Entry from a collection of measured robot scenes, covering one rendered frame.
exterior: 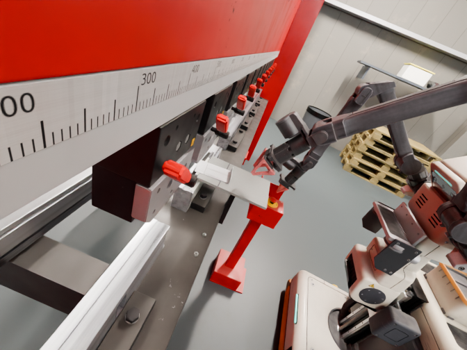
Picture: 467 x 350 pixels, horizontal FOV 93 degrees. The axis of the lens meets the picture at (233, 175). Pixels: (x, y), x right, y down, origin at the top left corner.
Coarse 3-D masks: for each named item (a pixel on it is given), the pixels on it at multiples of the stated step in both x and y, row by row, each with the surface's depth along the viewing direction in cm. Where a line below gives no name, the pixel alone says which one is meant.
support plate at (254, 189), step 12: (228, 168) 87; (204, 180) 76; (216, 180) 78; (240, 180) 84; (252, 180) 87; (264, 180) 90; (228, 192) 76; (240, 192) 77; (252, 192) 80; (264, 192) 83; (264, 204) 77
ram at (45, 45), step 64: (0, 0) 7; (64, 0) 9; (128, 0) 12; (192, 0) 18; (256, 0) 40; (0, 64) 8; (64, 64) 10; (128, 64) 14; (256, 64) 83; (128, 128) 17; (0, 192) 10
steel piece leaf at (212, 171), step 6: (210, 168) 82; (216, 168) 84; (222, 168) 86; (204, 174) 78; (210, 174) 79; (216, 174) 81; (222, 174) 82; (228, 174) 83; (222, 180) 79; (228, 180) 80
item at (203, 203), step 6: (204, 186) 89; (210, 186) 90; (198, 192) 84; (210, 192) 87; (198, 198) 82; (210, 198) 84; (192, 204) 79; (198, 204) 79; (204, 204) 80; (198, 210) 80
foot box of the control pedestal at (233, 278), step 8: (224, 256) 160; (216, 264) 153; (224, 264) 155; (240, 264) 160; (216, 272) 148; (224, 272) 150; (232, 272) 152; (240, 272) 154; (216, 280) 152; (224, 280) 151; (232, 280) 149; (240, 280) 150; (232, 288) 154; (240, 288) 157
